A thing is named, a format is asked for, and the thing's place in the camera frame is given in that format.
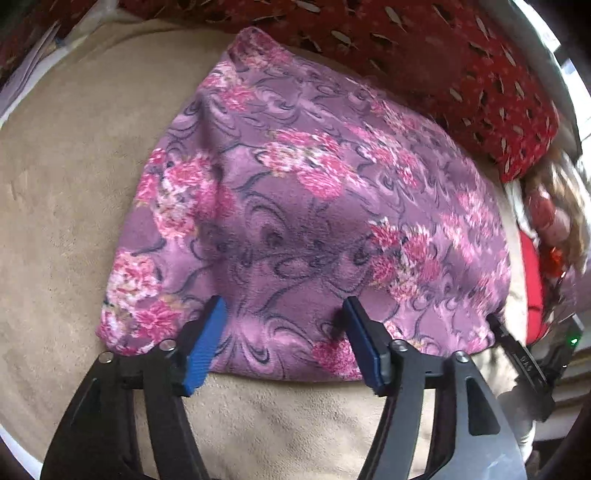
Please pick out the pile of clothes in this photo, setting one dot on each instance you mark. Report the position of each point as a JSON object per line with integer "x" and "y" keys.
{"x": 552, "y": 205}

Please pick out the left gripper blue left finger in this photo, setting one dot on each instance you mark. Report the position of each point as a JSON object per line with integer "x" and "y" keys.
{"x": 196, "y": 345}

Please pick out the red cloth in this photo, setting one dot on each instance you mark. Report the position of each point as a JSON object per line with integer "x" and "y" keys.
{"x": 534, "y": 290}

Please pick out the red patterned pillow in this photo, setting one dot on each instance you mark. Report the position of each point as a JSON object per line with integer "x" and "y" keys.
{"x": 449, "y": 60}

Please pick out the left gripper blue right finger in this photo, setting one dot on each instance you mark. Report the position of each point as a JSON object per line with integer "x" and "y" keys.
{"x": 370, "y": 342}

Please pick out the beige fleece blanket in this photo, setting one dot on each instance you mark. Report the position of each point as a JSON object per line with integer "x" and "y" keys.
{"x": 71, "y": 155}

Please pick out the purple floral fleece garment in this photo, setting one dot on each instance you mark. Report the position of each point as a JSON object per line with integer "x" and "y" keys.
{"x": 285, "y": 187}

